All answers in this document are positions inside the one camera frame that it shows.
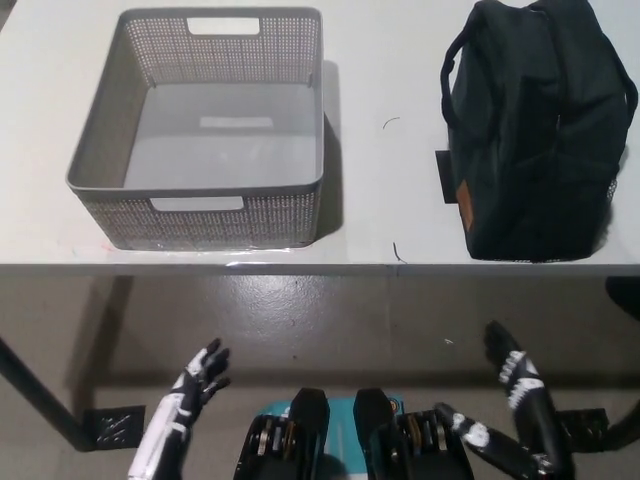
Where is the clear adhesive tape sheet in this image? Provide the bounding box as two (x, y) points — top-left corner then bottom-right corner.
(107, 241), (301, 270)

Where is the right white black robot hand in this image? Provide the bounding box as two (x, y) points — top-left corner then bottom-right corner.
(433, 321), (576, 480)

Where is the grey perforated plastic basket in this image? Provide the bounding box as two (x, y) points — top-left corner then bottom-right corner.
(64, 5), (327, 251)

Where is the black teal robot torso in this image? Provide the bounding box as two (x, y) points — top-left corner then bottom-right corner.
(239, 387), (474, 480)

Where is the black tape patch on table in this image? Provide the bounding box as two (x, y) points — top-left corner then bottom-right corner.
(434, 149), (459, 205)

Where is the black metal table leg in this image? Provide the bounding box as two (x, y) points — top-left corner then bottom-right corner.
(607, 379), (640, 440)
(0, 334), (96, 454)

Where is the dark green lunch bag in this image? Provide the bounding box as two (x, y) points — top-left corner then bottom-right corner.
(439, 0), (640, 264)

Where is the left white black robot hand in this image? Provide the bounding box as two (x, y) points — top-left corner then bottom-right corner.
(127, 338), (232, 480)

